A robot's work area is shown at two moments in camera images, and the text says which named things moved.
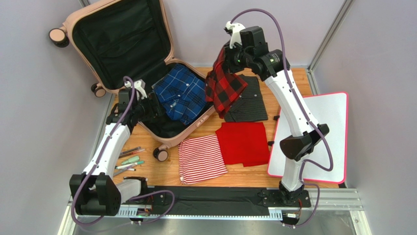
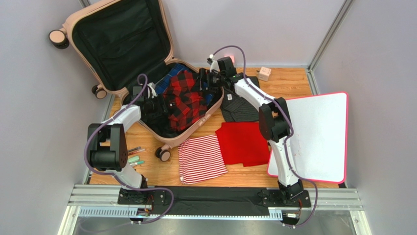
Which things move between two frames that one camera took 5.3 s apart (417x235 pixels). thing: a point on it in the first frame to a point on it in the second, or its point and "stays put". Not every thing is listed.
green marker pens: (130, 162) stays put
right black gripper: (228, 53) to (206, 77)
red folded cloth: (243, 143) stays put
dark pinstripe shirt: (250, 106) stays put
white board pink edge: (330, 110) stays put
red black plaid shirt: (223, 87) to (185, 107)
